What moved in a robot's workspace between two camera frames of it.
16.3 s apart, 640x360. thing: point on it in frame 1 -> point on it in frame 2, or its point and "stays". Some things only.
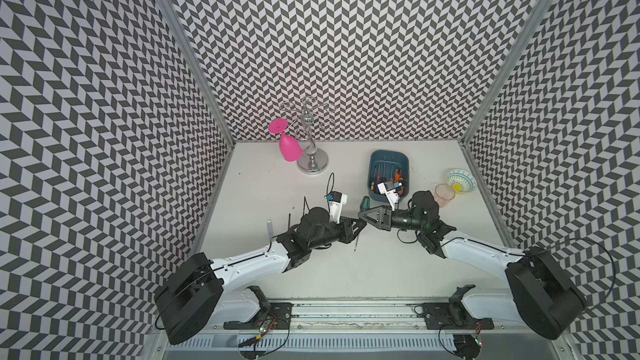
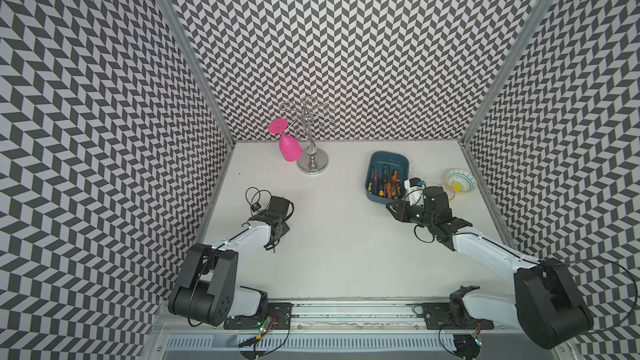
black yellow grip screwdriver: x=372 y=183 stays
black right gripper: x=385 y=223 -> x=401 y=210
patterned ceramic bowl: x=461 y=180 stays
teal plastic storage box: x=388 y=165 stays
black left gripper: x=347 y=228 -> x=285 y=229
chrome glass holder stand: x=312 y=160 stays
